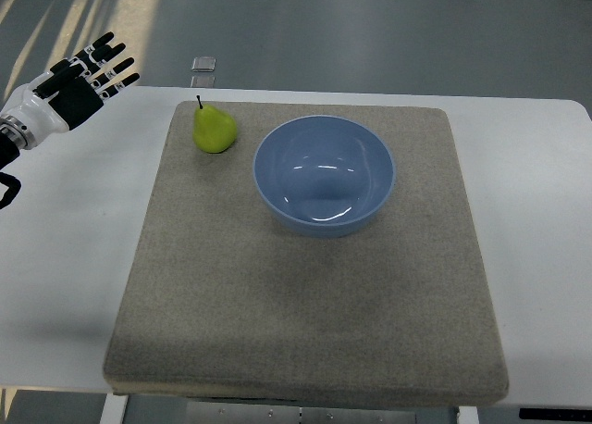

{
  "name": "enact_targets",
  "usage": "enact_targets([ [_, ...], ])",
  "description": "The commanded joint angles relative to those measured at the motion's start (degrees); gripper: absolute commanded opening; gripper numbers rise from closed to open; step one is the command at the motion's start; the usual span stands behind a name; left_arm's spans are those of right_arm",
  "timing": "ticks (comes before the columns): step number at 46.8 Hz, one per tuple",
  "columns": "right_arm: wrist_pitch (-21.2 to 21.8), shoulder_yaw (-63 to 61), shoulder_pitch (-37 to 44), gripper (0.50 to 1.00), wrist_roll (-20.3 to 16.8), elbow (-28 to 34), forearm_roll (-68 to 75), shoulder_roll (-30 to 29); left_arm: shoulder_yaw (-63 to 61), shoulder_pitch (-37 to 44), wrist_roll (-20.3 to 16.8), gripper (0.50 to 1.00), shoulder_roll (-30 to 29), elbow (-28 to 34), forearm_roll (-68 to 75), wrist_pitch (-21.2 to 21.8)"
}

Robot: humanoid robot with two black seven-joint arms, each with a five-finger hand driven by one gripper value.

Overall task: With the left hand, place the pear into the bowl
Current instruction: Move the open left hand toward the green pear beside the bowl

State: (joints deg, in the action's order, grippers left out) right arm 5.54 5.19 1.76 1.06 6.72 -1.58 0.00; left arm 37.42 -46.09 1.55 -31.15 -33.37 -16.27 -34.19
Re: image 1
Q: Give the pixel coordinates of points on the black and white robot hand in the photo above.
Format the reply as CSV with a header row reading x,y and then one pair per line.
x,y
67,95

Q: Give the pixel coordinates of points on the green pear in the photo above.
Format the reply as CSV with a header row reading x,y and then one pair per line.
x,y
214,130

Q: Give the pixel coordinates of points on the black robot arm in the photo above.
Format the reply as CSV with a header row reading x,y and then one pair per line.
x,y
9,153

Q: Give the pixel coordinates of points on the blue bowl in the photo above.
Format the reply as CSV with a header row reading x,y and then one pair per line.
x,y
323,176

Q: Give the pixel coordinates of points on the lower floor socket plate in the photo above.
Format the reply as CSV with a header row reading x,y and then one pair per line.
x,y
203,81

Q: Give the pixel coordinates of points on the grey felt mat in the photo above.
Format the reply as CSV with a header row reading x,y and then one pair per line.
x,y
222,301

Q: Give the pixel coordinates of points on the black bar under table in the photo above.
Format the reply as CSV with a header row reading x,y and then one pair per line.
x,y
555,414

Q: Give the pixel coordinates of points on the metal bracket under table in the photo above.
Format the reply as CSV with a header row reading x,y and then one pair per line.
x,y
201,412

